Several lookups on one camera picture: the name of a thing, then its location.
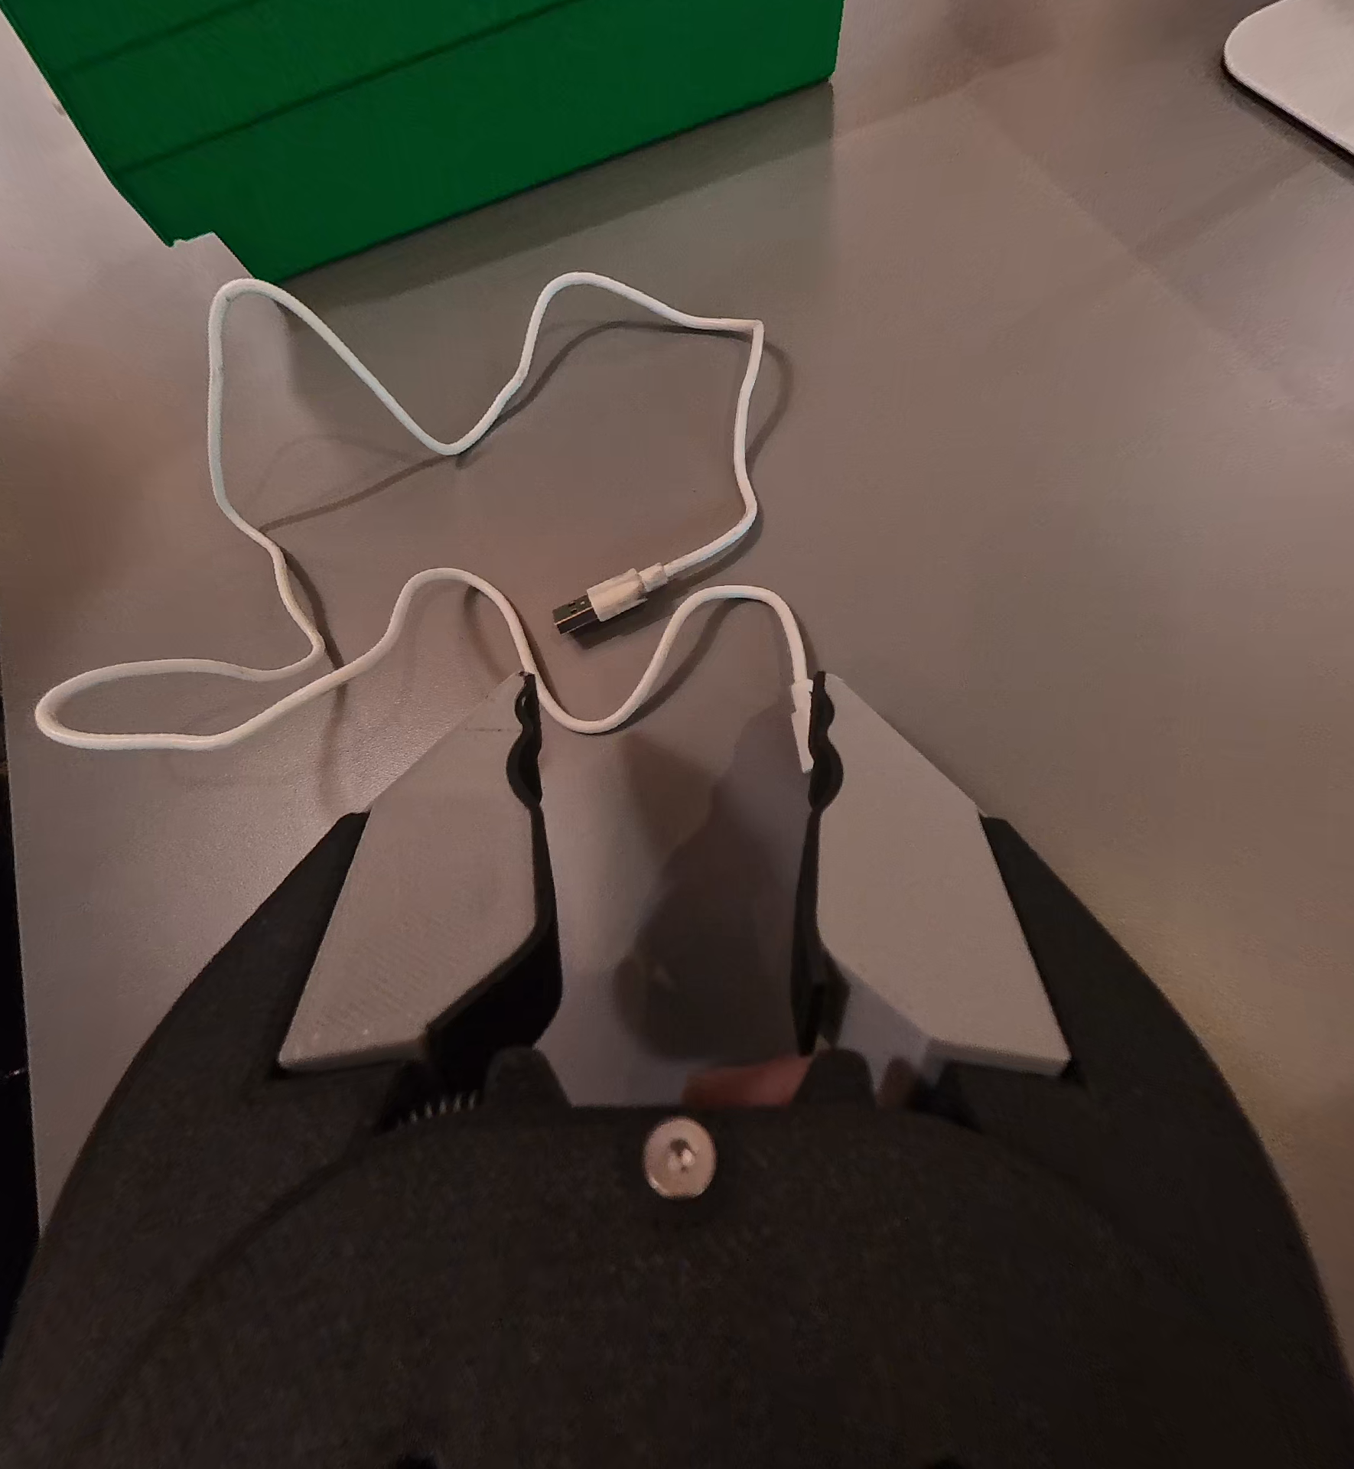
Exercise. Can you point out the green plastic bin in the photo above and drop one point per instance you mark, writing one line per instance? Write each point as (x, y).
(398, 115)

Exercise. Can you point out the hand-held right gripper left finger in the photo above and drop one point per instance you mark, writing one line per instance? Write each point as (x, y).
(413, 914)

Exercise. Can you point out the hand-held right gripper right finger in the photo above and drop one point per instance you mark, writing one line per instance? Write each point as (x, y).
(929, 914)

